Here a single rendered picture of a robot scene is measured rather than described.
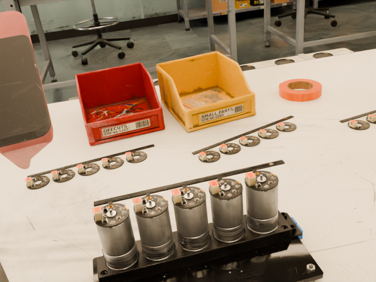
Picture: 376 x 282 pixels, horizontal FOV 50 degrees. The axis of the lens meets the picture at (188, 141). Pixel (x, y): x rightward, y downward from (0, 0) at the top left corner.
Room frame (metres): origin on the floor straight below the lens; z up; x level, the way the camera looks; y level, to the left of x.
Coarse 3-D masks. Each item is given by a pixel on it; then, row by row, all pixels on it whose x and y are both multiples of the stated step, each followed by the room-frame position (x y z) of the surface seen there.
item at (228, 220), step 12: (216, 204) 0.23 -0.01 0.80; (228, 204) 0.23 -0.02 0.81; (240, 204) 0.23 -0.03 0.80; (216, 216) 0.23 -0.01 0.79; (228, 216) 0.23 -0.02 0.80; (240, 216) 0.23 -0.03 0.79; (216, 228) 0.23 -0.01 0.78; (228, 228) 0.23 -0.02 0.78; (240, 228) 0.23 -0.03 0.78; (228, 240) 0.23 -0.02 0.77
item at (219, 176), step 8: (280, 160) 0.27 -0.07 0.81; (248, 168) 0.26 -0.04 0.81; (256, 168) 0.26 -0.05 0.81; (208, 176) 0.26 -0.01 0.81; (216, 176) 0.26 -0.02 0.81; (224, 176) 0.26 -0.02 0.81; (176, 184) 0.25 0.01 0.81; (184, 184) 0.25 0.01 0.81; (192, 184) 0.25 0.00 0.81; (136, 192) 0.25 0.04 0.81; (144, 192) 0.25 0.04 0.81; (152, 192) 0.25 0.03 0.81; (104, 200) 0.24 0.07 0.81; (112, 200) 0.24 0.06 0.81; (120, 200) 0.24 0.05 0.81
